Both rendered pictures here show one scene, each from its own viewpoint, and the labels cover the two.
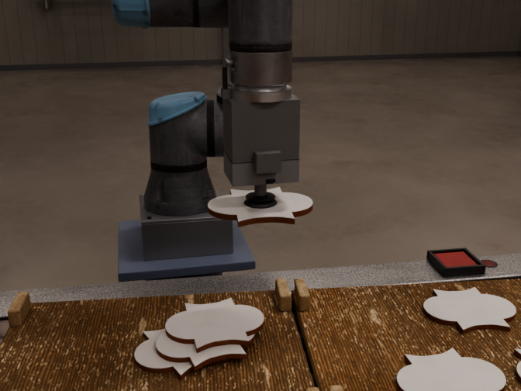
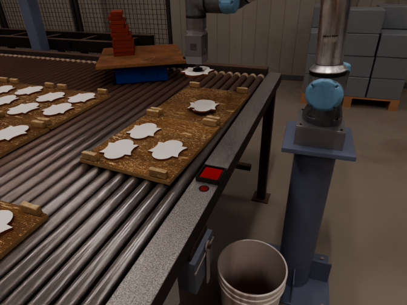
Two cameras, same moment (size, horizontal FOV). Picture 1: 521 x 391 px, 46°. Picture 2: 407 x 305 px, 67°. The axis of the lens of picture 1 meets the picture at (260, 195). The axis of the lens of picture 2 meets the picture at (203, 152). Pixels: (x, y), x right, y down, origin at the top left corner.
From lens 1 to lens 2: 1.73 m
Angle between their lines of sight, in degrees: 104
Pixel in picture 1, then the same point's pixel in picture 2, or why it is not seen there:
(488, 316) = (157, 149)
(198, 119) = not seen: hidden behind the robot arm
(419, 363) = (154, 128)
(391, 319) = (181, 135)
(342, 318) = (192, 128)
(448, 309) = (171, 144)
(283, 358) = (183, 115)
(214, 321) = (204, 104)
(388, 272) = (222, 156)
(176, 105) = not seen: hidden behind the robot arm
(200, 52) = not seen: outside the picture
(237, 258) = (286, 144)
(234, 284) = (242, 124)
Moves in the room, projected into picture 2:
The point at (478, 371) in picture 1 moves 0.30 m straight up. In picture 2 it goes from (139, 134) to (128, 53)
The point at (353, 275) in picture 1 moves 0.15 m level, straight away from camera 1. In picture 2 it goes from (227, 147) to (263, 161)
